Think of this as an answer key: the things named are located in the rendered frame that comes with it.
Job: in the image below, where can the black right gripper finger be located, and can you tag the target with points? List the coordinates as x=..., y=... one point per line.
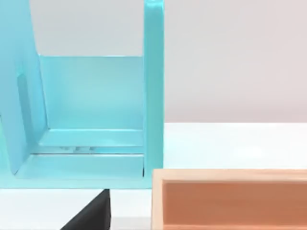
x=96, y=215

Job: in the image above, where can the shallow salmon-coloured box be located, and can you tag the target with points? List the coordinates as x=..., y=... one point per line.
x=230, y=198

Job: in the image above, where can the light blue rack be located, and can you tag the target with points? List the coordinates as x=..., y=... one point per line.
x=96, y=95

